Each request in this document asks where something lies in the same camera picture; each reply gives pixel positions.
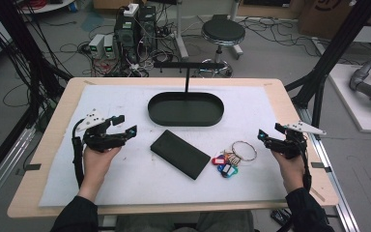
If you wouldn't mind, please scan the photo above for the white power strip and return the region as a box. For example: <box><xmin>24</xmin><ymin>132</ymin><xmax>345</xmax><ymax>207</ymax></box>
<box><xmin>123</xmin><ymin>2</ymin><xmax>140</xmax><ymax>18</ymax></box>

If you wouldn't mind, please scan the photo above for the white table mat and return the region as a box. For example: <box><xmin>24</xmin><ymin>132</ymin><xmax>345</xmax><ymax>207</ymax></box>
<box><xmin>39</xmin><ymin>83</ymin><xmax>288</xmax><ymax>208</ymax></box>

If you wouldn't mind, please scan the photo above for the hand-held gripper cable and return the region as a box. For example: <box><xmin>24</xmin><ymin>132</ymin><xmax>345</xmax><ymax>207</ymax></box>
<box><xmin>71</xmin><ymin>118</ymin><xmax>86</xmax><ymax>189</ymax></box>
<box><xmin>298</xmin><ymin>136</ymin><xmax>313</xmax><ymax>192</ymax></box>

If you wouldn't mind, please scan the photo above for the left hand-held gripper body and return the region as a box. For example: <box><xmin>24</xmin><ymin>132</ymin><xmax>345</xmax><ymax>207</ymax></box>
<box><xmin>75</xmin><ymin>108</ymin><xmax>126</xmax><ymax>153</ymax></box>

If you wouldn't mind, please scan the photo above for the black foot pedal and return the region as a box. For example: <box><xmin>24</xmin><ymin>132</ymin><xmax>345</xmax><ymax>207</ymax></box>
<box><xmin>270</xmin><ymin>208</ymin><xmax>294</xmax><ymax>227</ymax></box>

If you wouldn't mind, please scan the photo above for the aluminium rail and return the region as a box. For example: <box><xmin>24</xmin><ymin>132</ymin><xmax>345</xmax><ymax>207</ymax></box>
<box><xmin>0</xmin><ymin>126</ymin><xmax>37</xmax><ymax>217</ymax></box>
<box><xmin>297</xmin><ymin>106</ymin><xmax>361</xmax><ymax>232</ymax></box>

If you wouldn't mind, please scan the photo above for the black oval tray with rack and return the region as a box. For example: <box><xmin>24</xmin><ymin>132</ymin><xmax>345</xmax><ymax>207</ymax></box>
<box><xmin>147</xmin><ymin>61</ymin><xmax>226</xmax><ymax>128</ymax></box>

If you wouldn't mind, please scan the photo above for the black computer tower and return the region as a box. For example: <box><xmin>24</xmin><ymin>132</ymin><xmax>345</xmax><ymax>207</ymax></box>
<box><xmin>113</xmin><ymin>4</ymin><xmax>157</xmax><ymax>65</ymax></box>

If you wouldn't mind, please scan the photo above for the grey power supply unit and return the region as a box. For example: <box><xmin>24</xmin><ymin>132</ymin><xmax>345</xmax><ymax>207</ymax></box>
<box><xmin>88</xmin><ymin>33</ymin><xmax>106</xmax><ymax>60</ymax></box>
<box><xmin>103</xmin><ymin>34</ymin><xmax>117</xmax><ymax>60</ymax></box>

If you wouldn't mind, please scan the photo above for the left hand-held gripper cable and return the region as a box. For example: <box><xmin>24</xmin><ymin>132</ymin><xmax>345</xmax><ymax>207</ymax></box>
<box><xmin>71</xmin><ymin>118</ymin><xmax>86</xmax><ymax>189</ymax></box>

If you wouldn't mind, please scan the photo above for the person's left hand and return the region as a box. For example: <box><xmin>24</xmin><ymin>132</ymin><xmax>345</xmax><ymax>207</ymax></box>
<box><xmin>78</xmin><ymin>146</ymin><xmax>123</xmax><ymax>193</ymax></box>

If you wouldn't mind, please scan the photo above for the cardboard box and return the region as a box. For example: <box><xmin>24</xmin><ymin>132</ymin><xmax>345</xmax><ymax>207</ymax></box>
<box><xmin>297</xmin><ymin>0</ymin><xmax>357</xmax><ymax>41</ymax></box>

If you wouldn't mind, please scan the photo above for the black frame post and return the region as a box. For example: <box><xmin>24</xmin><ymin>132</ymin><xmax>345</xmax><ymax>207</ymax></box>
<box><xmin>284</xmin><ymin>0</ymin><xmax>371</xmax><ymax>129</ymax></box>
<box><xmin>0</xmin><ymin>0</ymin><xmax>73</xmax><ymax>107</ymax></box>

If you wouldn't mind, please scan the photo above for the key ring with coloured tags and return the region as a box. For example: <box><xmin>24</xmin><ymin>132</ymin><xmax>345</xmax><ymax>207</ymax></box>
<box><xmin>211</xmin><ymin>140</ymin><xmax>259</xmax><ymax>179</ymax></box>

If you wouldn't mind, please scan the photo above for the black tape strip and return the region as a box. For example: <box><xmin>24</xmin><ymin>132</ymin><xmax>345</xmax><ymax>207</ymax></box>
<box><xmin>14</xmin><ymin>162</ymin><xmax>43</xmax><ymax>177</ymax></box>
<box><xmin>310</xmin><ymin>161</ymin><xmax>333</xmax><ymax>174</ymax></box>

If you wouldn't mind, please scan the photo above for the right hand-held gripper cable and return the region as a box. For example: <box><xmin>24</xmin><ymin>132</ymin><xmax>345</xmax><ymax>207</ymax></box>
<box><xmin>298</xmin><ymin>136</ymin><xmax>313</xmax><ymax>192</ymax></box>

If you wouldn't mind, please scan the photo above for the black wallet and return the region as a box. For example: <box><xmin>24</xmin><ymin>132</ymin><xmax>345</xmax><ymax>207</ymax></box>
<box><xmin>150</xmin><ymin>129</ymin><xmax>212</xmax><ymax>181</ymax></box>

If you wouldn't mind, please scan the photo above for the white metal table leg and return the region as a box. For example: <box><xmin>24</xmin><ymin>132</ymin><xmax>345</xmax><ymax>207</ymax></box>
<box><xmin>171</xmin><ymin>0</ymin><xmax>190</xmax><ymax>62</ymax></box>

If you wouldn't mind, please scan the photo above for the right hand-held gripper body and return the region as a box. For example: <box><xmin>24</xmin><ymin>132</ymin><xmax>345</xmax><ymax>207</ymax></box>
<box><xmin>268</xmin><ymin>120</ymin><xmax>328</xmax><ymax>160</ymax></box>

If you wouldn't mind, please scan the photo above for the black round stool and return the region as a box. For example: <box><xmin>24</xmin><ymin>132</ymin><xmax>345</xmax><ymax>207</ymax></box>
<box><xmin>196</xmin><ymin>18</ymin><xmax>246</xmax><ymax>78</ymax></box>

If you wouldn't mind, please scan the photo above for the person's right hand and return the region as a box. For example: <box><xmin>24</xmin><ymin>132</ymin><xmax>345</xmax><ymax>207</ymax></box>
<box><xmin>271</xmin><ymin>150</ymin><xmax>306</xmax><ymax>194</ymax></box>

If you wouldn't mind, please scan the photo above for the white platform board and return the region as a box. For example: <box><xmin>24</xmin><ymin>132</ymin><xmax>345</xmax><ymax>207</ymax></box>
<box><xmin>328</xmin><ymin>63</ymin><xmax>371</xmax><ymax>135</ymax></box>

